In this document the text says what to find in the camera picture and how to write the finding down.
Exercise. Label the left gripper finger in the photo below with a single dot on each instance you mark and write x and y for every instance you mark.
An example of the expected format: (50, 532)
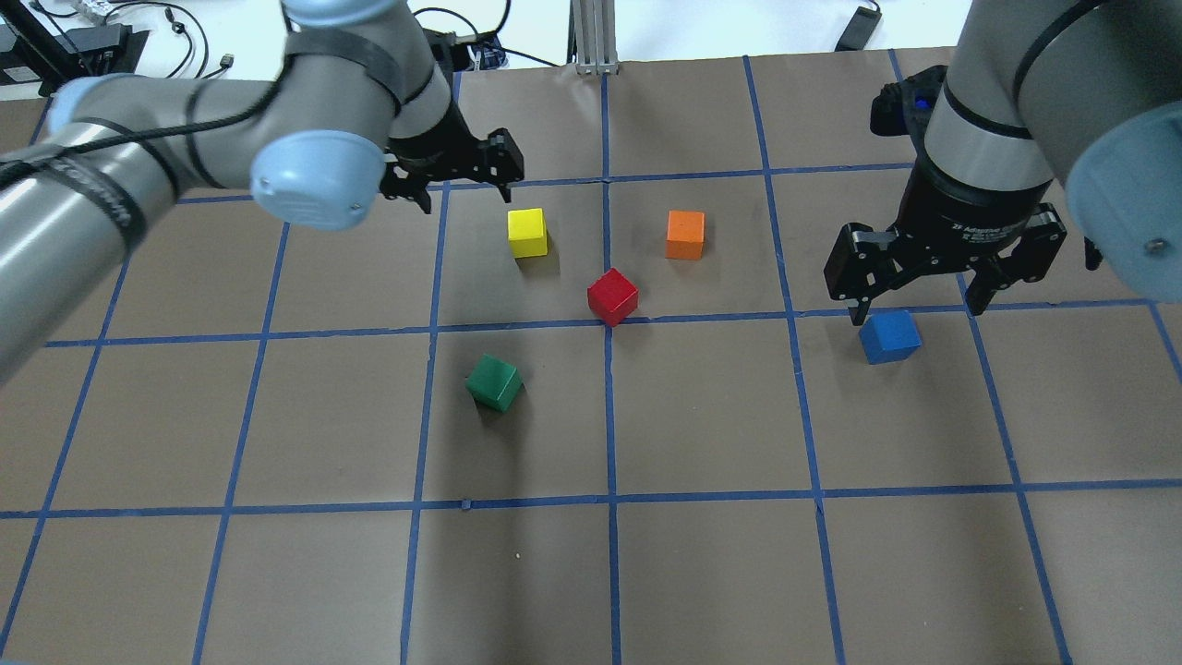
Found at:
(399, 184)
(502, 163)

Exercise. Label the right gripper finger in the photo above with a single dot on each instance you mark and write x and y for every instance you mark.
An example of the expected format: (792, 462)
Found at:
(848, 268)
(1029, 262)

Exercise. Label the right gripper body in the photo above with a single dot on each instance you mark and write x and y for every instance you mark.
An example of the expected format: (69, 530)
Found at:
(960, 211)

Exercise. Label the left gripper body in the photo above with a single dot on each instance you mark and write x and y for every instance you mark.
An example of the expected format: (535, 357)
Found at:
(442, 140)

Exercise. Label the red block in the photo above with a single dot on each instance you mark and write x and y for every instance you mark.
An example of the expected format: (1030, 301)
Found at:
(612, 297)

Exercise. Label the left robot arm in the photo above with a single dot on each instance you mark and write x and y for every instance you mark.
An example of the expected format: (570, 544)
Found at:
(361, 109)

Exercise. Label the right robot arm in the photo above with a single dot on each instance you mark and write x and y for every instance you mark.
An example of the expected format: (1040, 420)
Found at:
(1084, 94)

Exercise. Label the blue block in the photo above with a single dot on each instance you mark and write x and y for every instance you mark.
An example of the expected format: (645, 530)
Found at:
(890, 337)

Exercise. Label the yellow block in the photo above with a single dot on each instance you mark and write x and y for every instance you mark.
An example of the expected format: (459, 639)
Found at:
(527, 233)

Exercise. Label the orange block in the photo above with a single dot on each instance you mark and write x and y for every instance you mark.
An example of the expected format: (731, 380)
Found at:
(686, 235)

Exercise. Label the green block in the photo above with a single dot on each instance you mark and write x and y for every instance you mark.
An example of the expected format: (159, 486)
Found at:
(494, 383)

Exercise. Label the black power adapter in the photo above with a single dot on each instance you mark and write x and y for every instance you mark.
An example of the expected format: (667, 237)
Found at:
(860, 29)

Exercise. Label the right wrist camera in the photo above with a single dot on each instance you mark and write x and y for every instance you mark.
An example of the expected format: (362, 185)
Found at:
(904, 108)

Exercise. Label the aluminium frame post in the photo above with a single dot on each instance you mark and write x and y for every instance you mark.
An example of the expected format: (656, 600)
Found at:
(591, 38)

